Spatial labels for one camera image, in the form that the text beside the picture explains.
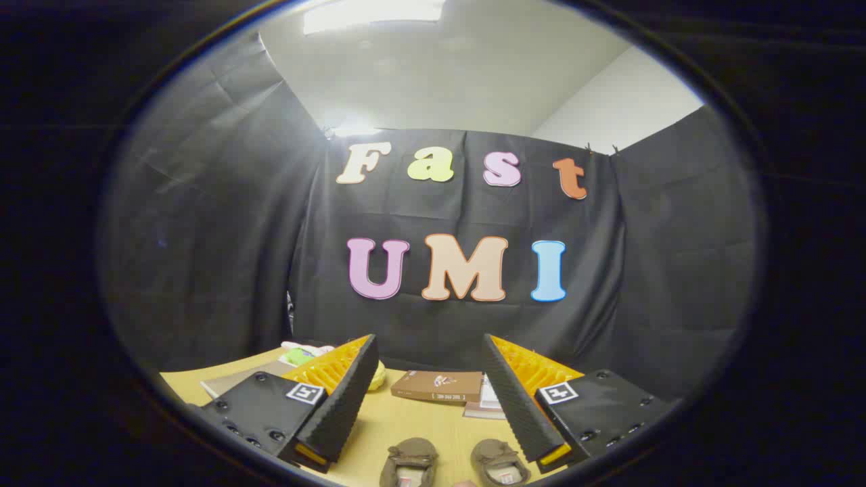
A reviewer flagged brown fuzzy slipper shoe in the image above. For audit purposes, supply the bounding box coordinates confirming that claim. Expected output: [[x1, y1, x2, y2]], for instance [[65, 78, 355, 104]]
[[470, 439, 532, 487], [379, 438, 439, 487]]

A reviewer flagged ceiling light panel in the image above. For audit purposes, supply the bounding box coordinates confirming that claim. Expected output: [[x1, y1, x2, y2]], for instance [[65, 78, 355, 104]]
[[302, 0, 447, 35]]

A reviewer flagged black backdrop cloth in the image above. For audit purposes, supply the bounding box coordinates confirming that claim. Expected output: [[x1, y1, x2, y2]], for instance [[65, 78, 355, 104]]
[[98, 30, 762, 407]]

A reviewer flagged green and pink plush toy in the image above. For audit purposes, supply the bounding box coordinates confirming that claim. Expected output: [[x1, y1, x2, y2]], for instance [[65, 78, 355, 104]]
[[279, 342, 334, 367]]

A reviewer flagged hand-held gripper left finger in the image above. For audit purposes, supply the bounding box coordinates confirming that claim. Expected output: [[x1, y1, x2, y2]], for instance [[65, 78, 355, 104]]
[[193, 333, 381, 474]]

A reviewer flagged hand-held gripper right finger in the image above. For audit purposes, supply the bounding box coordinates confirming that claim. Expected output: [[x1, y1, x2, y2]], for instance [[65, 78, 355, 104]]
[[482, 333, 683, 474]]

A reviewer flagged brown cardboard storage box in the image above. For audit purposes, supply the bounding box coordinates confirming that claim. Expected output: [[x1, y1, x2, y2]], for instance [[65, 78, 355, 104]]
[[201, 361, 298, 398]]

